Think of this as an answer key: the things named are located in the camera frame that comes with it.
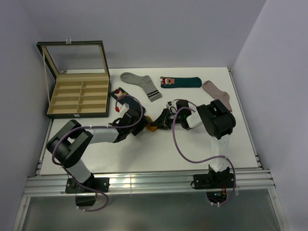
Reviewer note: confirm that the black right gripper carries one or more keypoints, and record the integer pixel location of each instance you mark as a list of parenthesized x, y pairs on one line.
[(163, 122)]

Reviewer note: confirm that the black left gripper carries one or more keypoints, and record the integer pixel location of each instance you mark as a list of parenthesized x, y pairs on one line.
[(143, 123)]

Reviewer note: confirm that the mustard yellow sock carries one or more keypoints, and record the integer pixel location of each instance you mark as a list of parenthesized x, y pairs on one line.
[(149, 125)]

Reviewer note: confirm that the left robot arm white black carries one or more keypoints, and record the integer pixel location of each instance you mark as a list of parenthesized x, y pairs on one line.
[(71, 141)]

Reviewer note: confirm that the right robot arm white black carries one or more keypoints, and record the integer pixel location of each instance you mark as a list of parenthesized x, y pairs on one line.
[(218, 122)]

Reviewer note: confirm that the navy santa sock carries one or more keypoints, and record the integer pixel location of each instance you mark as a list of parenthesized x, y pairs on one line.
[(121, 97)]

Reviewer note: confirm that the grey striped sock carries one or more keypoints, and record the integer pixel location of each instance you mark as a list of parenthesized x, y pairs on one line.
[(143, 82)]

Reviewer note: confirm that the dark green reindeer sock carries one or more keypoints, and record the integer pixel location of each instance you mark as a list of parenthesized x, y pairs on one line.
[(180, 82)]

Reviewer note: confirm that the taupe sock red cuff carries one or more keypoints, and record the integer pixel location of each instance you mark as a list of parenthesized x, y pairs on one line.
[(217, 94)]

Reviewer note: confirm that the black compartment box beige lining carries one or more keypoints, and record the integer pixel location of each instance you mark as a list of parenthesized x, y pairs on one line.
[(82, 78)]

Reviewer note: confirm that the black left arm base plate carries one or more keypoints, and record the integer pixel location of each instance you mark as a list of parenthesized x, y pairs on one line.
[(100, 184)]

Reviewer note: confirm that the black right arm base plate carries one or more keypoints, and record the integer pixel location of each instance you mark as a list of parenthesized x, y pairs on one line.
[(204, 180)]

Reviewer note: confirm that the aluminium rail frame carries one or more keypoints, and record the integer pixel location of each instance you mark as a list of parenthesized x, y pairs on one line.
[(150, 178)]

